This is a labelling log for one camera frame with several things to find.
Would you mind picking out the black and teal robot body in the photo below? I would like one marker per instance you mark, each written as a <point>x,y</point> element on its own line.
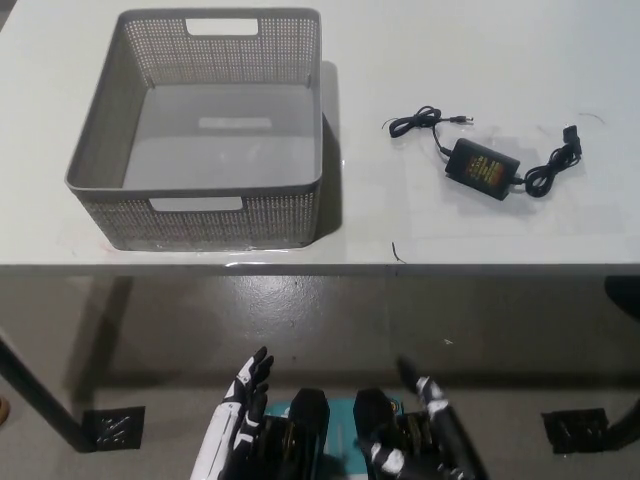
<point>310,420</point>

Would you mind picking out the brown rounded object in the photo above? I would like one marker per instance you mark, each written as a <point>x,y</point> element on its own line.
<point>2,410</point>

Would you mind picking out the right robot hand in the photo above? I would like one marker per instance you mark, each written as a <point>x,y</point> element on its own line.
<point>435,400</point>

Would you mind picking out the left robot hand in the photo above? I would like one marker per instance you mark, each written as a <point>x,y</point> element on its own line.
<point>227,420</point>

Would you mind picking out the dark metal table leg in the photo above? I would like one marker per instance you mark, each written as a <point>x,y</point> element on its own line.
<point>45,390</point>
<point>627,410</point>

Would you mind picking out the grey perforated plastic basket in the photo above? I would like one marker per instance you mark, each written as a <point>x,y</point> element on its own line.
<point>220,150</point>

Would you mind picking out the dark rounded object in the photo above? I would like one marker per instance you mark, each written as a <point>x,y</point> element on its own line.
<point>625,295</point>

